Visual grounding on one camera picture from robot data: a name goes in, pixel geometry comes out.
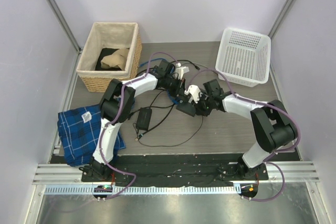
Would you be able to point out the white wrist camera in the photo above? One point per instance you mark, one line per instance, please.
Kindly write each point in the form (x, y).
(193, 93)
(180, 70)

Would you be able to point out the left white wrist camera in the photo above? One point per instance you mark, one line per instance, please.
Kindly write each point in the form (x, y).
(180, 70)

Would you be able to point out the black cloth in basket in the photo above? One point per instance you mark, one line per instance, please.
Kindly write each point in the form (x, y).
(105, 52)

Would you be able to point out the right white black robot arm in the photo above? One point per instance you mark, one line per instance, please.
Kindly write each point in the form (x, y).
(273, 128)

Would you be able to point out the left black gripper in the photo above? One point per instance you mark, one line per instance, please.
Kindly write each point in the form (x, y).
(180, 89)

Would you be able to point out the white plastic perforated basket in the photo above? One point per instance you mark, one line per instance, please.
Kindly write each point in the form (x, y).
(244, 57)

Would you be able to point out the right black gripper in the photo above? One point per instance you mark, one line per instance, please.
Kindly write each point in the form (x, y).
(200, 110)

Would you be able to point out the beige cloth in basket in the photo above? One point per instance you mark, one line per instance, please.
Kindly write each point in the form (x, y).
(115, 60)

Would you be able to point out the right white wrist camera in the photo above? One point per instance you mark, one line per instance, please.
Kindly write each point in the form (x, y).
(193, 93)

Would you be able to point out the black power adapter brick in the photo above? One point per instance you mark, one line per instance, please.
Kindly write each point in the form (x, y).
(143, 120)

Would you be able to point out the blue plaid cloth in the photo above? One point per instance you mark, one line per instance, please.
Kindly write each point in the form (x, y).
(79, 131)

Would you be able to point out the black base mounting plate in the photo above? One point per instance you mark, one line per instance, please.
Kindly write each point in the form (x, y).
(199, 170)

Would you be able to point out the black network switch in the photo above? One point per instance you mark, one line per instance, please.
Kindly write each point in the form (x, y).
(187, 108)

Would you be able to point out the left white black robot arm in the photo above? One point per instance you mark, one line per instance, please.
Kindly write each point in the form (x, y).
(116, 104)

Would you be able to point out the wicker basket with liner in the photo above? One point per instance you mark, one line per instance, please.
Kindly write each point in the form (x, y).
(109, 35)

